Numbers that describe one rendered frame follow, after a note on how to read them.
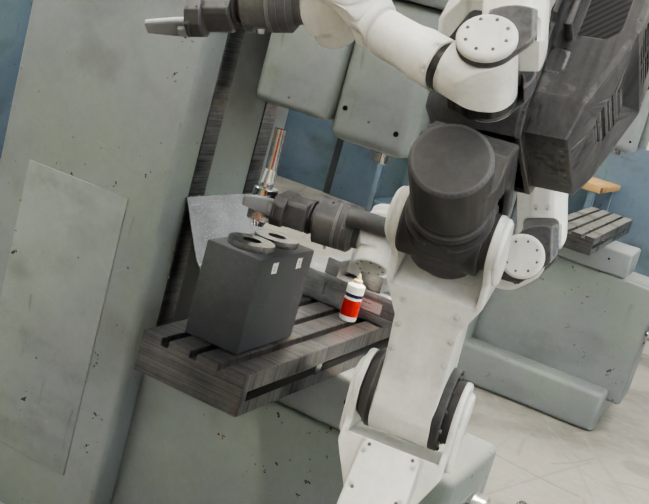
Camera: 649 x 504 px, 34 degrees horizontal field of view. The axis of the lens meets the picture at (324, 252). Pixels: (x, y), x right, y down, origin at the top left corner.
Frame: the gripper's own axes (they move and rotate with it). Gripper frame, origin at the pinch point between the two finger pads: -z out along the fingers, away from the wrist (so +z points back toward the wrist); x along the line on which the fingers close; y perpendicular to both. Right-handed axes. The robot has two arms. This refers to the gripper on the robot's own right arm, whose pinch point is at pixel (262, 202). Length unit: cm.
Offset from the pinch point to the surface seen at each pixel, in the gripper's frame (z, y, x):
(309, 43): -7.7, -29.1, -37.3
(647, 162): 130, 10, -684
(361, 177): -97, 94, -738
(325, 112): -0.2, -15.9, -35.9
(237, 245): -1.6, 8.4, 4.3
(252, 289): 3.9, 14.7, 7.2
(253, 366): 8.3, 27.6, 10.0
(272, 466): 10, 62, -28
